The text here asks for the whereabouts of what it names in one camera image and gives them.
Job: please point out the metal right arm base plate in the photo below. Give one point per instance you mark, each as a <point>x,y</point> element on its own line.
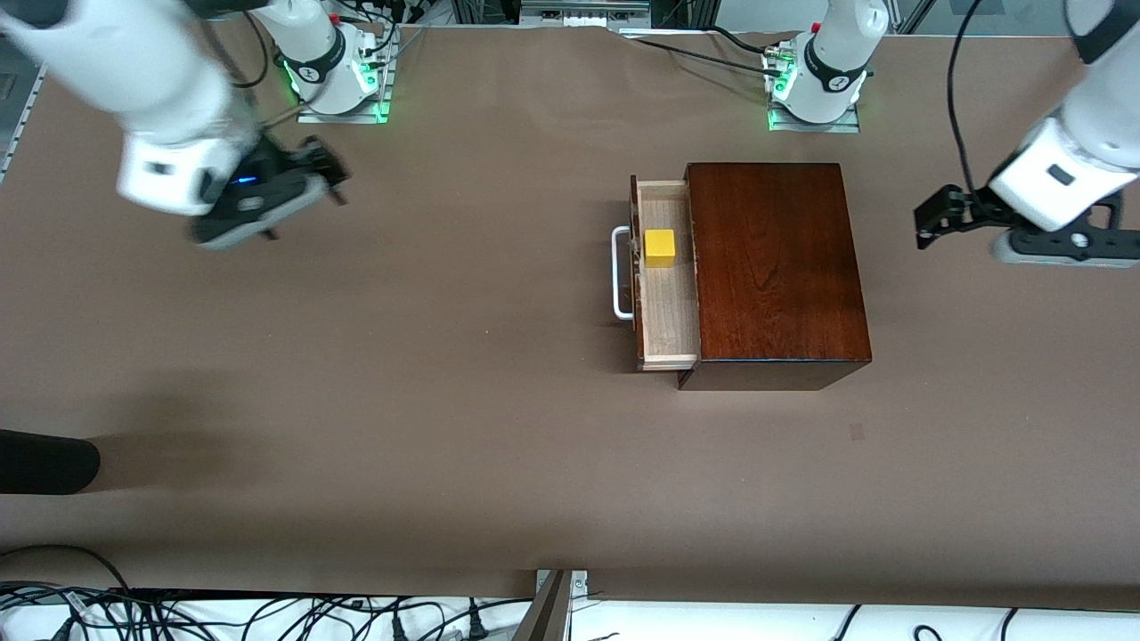
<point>312,116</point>

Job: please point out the dark wooden drawer box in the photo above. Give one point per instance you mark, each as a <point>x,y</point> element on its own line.
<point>784,276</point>

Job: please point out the silver equipment box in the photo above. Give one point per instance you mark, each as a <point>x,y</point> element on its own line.
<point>579,13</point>

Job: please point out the yellow block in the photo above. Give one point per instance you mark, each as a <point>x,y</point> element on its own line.
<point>660,247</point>

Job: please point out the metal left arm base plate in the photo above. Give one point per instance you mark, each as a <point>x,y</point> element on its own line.
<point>802,127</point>

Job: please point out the silver table edge bracket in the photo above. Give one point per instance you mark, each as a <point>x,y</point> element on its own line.
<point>579,580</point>

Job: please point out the grey metal side rail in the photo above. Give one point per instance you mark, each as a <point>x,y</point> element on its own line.
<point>22,116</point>

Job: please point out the black rounded object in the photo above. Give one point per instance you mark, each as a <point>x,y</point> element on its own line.
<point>44,461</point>

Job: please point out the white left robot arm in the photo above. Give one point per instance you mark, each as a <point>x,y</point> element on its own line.
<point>833,62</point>

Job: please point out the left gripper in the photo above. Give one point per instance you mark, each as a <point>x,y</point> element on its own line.
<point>974,209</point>

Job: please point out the dark angled post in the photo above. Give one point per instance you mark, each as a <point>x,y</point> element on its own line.
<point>548,614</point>

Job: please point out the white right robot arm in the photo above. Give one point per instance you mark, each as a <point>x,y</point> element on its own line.
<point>134,62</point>

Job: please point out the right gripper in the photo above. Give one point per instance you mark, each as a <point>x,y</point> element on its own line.
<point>283,166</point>

